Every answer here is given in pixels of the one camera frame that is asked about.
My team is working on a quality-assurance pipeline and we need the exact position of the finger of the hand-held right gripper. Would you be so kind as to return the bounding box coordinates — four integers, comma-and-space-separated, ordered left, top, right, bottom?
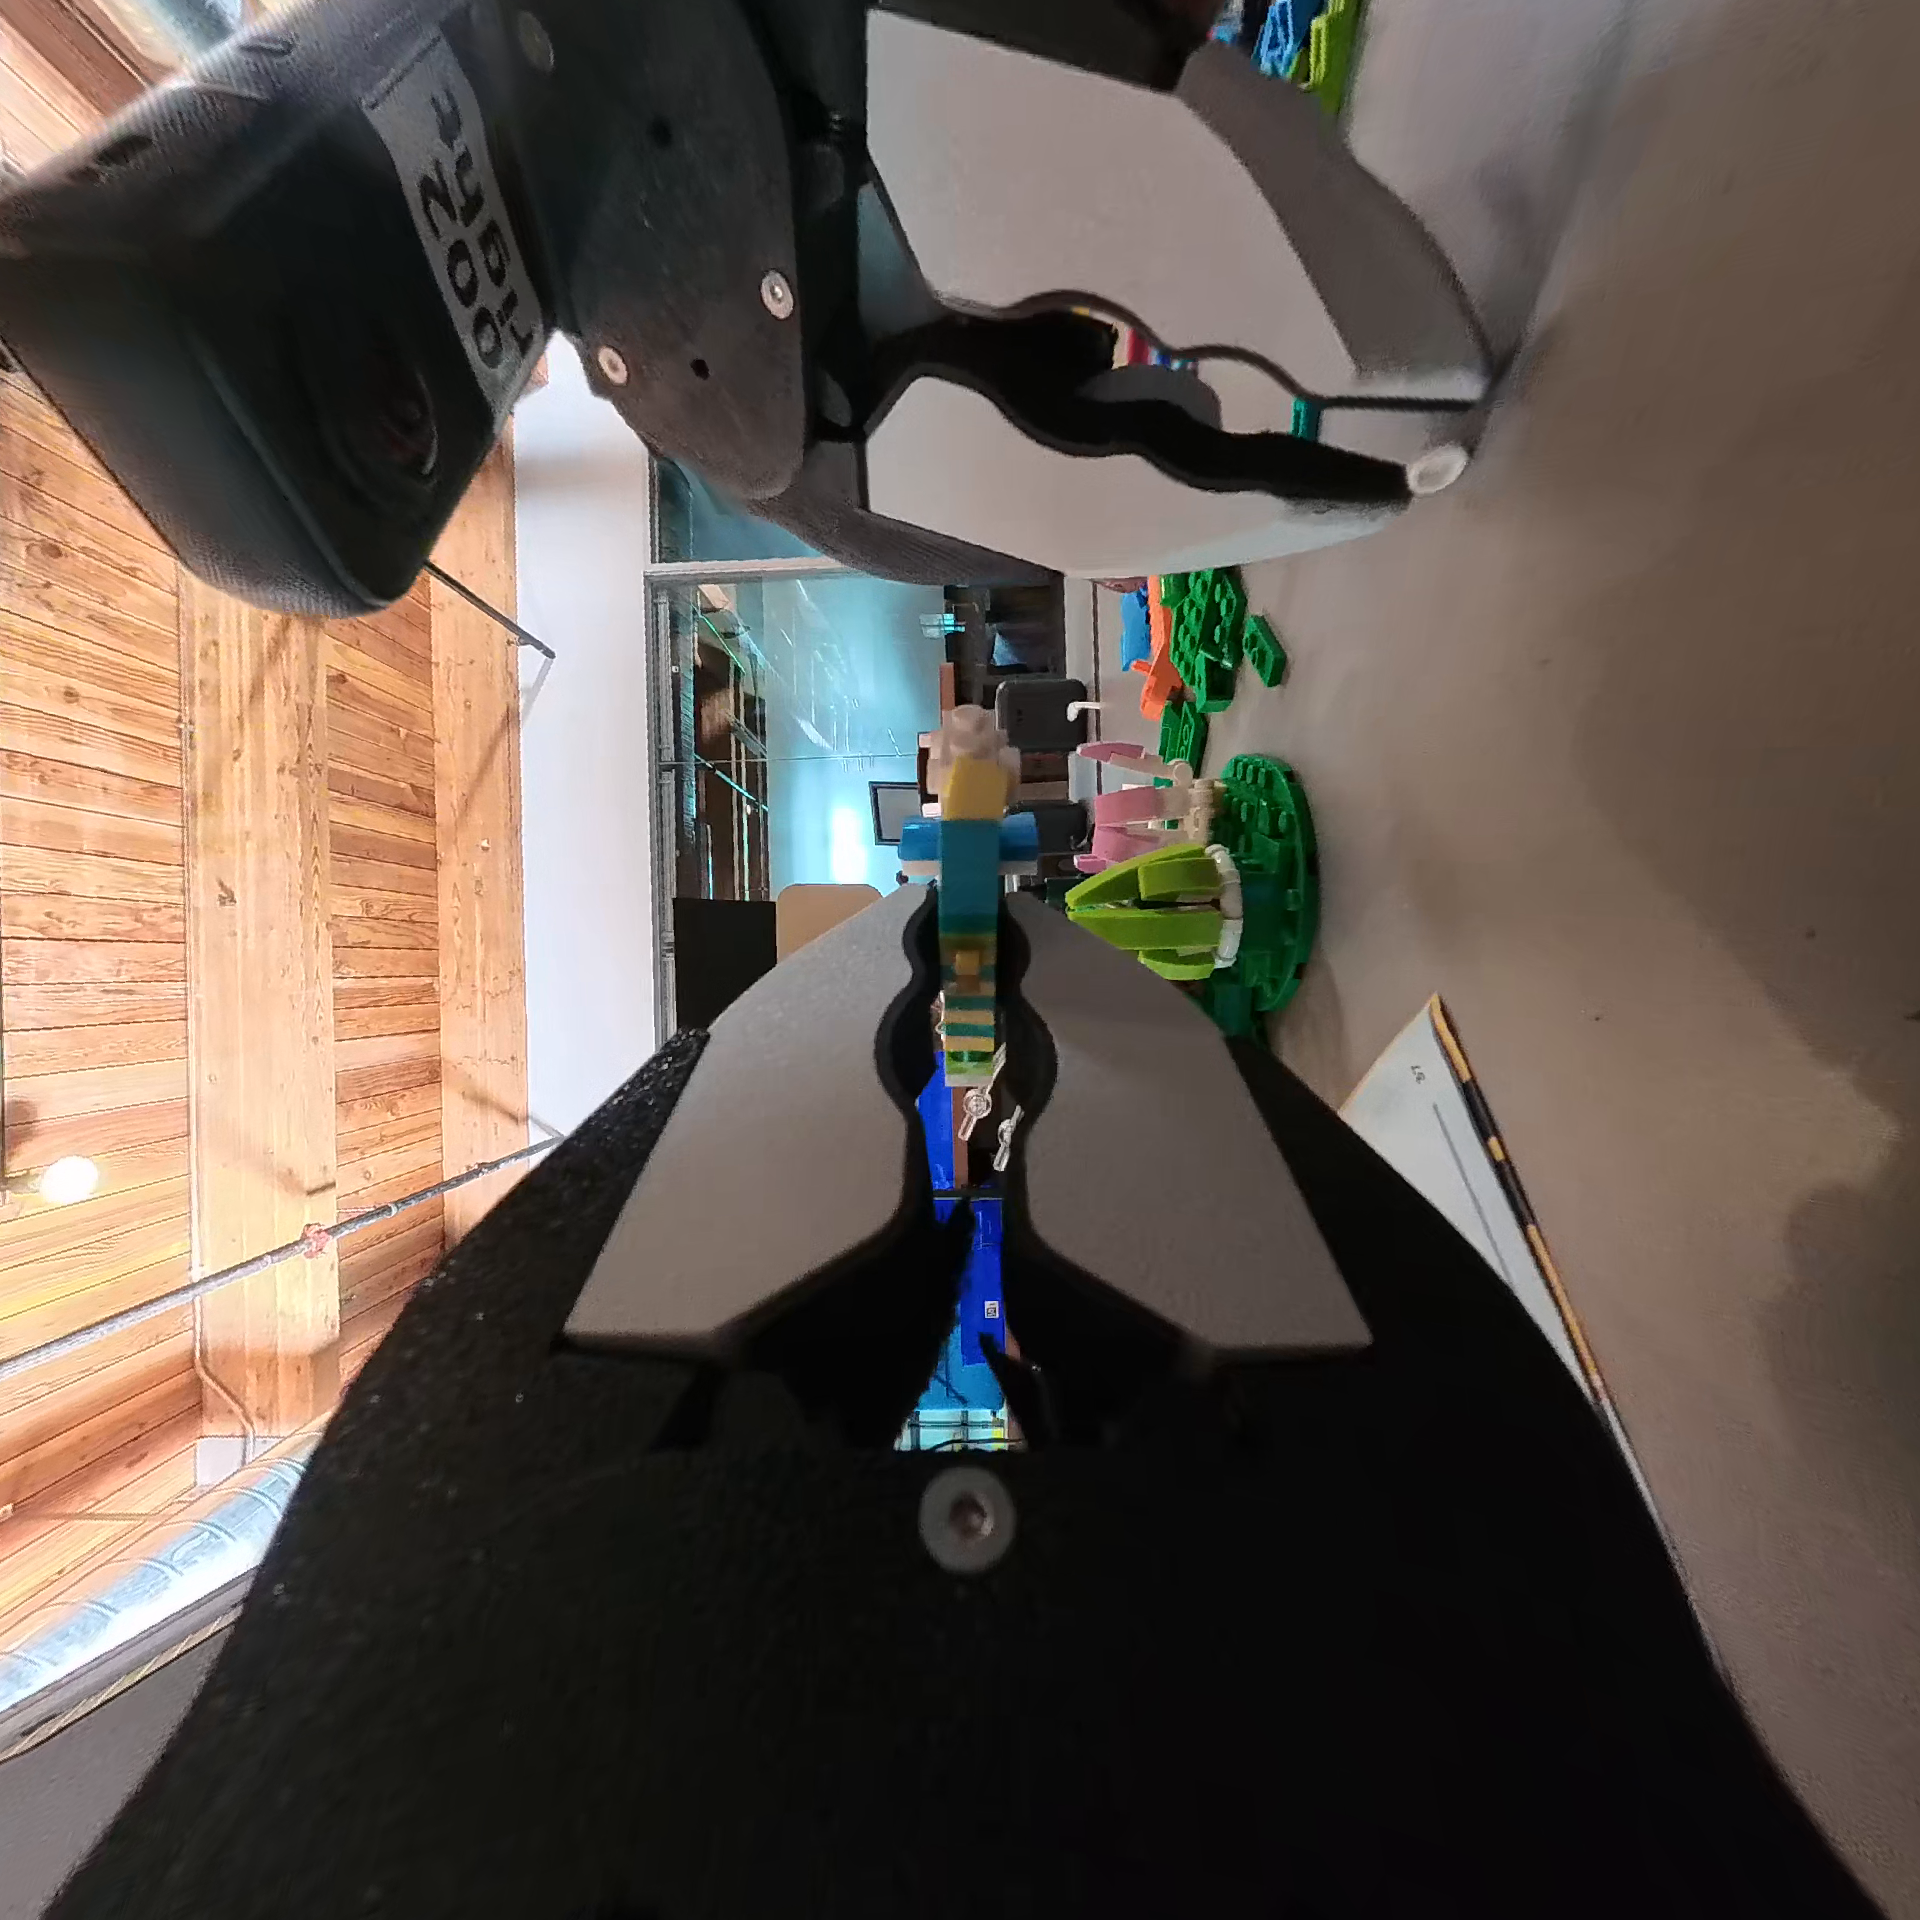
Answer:
865, 6, 1501, 416
862, 310, 1469, 582

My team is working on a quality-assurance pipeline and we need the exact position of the grey desk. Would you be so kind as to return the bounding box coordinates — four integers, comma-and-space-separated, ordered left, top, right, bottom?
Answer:
1241, 0, 1920, 1920

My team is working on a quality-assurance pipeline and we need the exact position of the pile of green bricks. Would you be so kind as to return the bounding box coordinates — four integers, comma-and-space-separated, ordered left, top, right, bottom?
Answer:
1151, 566, 1292, 774

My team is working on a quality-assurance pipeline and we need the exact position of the silver air duct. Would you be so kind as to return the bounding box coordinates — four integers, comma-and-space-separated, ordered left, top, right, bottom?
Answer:
0, 1440, 330, 1718

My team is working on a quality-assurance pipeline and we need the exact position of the light wooden panel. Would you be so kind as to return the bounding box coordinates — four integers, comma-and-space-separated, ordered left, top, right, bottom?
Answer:
775, 881, 890, 965

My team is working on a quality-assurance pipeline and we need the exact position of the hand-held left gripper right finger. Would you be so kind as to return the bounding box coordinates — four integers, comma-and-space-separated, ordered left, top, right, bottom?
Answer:
1002, 890, 1375, 1366

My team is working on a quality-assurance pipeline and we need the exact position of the brick flower model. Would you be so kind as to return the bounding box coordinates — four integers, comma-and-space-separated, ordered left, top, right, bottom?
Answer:
1063, 738, 1326, 1040

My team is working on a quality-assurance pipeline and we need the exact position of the brick instruction booklet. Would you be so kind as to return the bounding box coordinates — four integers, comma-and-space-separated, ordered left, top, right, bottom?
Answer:
1337, 991, 1659, 1517

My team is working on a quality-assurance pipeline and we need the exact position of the striped brick fish model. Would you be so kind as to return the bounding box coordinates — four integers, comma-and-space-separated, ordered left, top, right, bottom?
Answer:
901, 704, 1046, 1087

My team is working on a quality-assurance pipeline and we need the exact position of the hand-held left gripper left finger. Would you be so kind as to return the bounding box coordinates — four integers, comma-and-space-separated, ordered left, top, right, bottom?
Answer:
564, 885, 935, 1362

